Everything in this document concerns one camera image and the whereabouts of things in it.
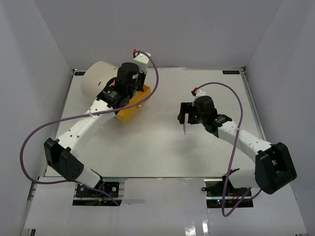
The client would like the peach top drawer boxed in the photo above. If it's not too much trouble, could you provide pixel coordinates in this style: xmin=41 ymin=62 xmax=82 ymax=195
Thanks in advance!
xmin=108 ymin=78 xmax=116 ymax=87

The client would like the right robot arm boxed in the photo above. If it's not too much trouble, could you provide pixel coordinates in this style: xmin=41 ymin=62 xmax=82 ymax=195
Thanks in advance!
xmin=178 ymin=95 xmax=297 ymax=196

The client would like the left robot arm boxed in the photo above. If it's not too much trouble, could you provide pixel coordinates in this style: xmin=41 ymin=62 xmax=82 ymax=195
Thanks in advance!
xmin=44 ymin=60 xmax=148 ymax=196

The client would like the cream cylindrical drawer organizer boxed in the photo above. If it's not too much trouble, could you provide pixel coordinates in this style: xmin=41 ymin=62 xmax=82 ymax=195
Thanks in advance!
xmin=81 ymin=61 xmax=118 ymax=101

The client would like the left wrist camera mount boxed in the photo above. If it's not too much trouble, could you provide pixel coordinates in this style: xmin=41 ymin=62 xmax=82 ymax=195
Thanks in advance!
xmin=132 ymin=49 xmax=150 ymax=74

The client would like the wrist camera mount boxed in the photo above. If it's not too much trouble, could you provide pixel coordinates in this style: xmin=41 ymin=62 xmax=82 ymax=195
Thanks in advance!
xmin=132 ymin=49 xmax=150 ymax=74
xmin=191 ymin=88 xmax=207 ymax=102

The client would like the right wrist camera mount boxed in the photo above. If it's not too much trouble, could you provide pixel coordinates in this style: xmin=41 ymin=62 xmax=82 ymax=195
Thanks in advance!
xmin=191 ymin=88 xmax=207 ymax=102

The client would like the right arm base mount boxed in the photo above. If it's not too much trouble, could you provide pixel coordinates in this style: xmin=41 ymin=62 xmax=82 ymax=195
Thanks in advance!
xmin=201 ymin=175 xmax=253 ymax=209

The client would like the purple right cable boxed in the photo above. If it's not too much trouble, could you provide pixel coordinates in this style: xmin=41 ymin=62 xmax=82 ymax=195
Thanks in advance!
xmin=194 ymin=82 xmax=261 ymax=217

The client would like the purple cable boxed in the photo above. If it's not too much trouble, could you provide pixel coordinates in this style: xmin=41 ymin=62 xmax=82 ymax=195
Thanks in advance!
xmin=194 ymin=82 xmax=261 ymax=217
xmin=19 ymin=50 xmax=159 ymax=185

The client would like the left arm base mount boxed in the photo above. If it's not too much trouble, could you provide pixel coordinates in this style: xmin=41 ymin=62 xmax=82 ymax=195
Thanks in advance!
xmin=72 ymin=180 xmax=123 ymax=207

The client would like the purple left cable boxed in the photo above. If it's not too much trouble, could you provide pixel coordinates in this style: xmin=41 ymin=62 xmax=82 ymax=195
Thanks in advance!
xmin=19 ymin=50 xmax=159 ymax=185

